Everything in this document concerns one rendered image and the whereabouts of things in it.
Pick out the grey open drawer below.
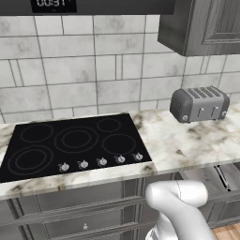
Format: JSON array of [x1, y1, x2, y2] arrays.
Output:
[[178, 161, 240, 230]]

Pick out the dark metal tongs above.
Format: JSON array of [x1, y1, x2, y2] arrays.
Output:
[[214, 164, 233, 192]]

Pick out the grey wall cupboard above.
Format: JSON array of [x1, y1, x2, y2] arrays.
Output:
[[157, 0, 240, 57]]

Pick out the grey wall cupboard door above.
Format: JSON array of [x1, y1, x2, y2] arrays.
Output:
[[185, 0, 240, 57]]

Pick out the grey four-slot toaster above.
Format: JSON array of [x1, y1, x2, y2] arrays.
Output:
[[169, 85, 232, 125]]

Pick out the grey narrow cupboard front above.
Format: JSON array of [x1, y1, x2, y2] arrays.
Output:
[[0, 197, 36, 240]]

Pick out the silver hob knob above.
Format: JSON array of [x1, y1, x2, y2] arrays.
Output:
[[77, 158, 90, 171], [114, 154, 127, 165], [96, 157, 109, 168], [58, 161, 71, 173], [131, 152, 144, 162]]

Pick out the grey drawer front with knob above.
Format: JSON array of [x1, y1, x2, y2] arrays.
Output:
[[42, 209, 158, 240]]

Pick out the grey plain drawer front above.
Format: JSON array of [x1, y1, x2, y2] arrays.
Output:
[[33, 177, 146, 219]]

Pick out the black glass hob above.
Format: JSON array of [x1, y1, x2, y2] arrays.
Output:
[[0, 112, 154, 184]]

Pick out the black microwave oven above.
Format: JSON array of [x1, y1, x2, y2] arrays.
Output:
[[0, 0, 176, 16]]

